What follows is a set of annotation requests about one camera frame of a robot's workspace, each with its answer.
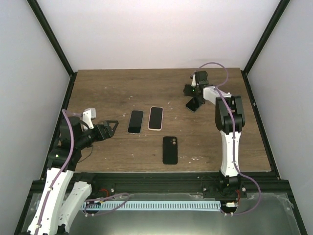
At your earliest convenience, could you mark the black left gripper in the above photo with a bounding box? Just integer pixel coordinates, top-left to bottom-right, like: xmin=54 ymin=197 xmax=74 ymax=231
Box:
xmin=77 ymin=121 xmax=119 ymax=149

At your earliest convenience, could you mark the dark green phone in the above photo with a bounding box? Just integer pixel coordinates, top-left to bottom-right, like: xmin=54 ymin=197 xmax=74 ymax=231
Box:
xmin=185 ymin=97 xmax=203 ymax=112

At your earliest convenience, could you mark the clear magsafe phone case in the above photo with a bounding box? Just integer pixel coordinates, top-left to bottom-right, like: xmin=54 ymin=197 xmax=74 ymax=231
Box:
xmin=127 ymin=110 xmax=145 ymax=135

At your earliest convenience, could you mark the pale pink phone case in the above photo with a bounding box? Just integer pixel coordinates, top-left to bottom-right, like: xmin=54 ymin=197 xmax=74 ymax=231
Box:
xmin=148 ymin=106 xmax=164 ymax=131

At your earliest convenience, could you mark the blue smartphone black screen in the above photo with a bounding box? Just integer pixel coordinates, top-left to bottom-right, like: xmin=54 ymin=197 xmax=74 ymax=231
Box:
xmin=149 ymin=107 xmax=163 ymax=129

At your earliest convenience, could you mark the black phone case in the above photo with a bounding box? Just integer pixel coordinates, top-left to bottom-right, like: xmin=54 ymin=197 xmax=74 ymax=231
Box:
xmin=162 ymin=136 xmax=178 ymax=165

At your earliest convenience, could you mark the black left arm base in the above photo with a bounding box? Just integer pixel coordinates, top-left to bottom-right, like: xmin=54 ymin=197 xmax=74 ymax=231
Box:
xmin=90 ymin=182 xmax=115 ymax=198

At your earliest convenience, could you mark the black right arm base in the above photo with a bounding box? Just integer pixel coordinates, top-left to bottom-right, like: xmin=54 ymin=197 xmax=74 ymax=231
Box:
xmin=200 ymin=179 xmax=247 ymax=200

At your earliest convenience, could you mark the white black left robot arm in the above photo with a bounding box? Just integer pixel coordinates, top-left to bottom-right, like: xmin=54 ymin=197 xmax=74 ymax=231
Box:
xmin=22 ymin=116 xmax=119 ymax=235

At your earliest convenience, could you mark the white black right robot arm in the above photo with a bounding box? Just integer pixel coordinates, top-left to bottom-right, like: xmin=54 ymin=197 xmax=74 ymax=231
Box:
xmin=183 ymin=71 xmax=245 ymax=178

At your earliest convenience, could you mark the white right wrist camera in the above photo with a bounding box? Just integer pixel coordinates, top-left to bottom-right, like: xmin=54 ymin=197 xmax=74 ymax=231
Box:
xmin=191 ymin=74 xmax=197 ymax=87

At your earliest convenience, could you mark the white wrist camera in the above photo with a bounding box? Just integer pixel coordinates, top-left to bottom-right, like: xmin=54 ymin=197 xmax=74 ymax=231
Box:
xmin=191 ymin=74 xmax=197 ymax=87
xmin=82 ymin=108 xmax=96 ymax=130

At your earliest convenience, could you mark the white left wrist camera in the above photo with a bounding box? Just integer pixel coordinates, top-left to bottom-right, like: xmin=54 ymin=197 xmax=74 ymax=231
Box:
xmin=82 ymin=108 xmax=96 ymax=130

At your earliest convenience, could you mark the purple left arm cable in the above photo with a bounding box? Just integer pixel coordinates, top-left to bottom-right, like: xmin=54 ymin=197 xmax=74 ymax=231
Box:
xmin=34 ymin=109 xmax=130 ymax=235

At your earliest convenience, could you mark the light blue slotted cable duct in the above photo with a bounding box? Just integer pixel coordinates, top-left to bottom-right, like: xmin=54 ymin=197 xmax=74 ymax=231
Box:
xmin=81 ymin=201 xmax=221 ymax=212

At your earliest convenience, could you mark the black aluminium frame rail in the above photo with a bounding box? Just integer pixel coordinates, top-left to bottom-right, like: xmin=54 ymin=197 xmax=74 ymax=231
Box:
xmin=29 ymin=172 xmax=291 ymax=197

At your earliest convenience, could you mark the right black frame post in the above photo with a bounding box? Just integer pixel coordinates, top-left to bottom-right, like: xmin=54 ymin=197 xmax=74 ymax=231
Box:
xmin=241 ymin=0 xmax=291 ymax=74

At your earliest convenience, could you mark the black frame post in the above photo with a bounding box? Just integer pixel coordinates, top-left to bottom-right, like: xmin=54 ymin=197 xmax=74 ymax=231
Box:
xmin=26 ymin=0 xmax=74 ymax=76
xmin=241 ymin=0 xmax=291 ymax=74

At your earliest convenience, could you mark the left black frame post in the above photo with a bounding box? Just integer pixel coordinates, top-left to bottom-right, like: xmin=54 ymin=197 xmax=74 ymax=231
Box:
xmin=26 ymin=0 xmax=74 ymax=76

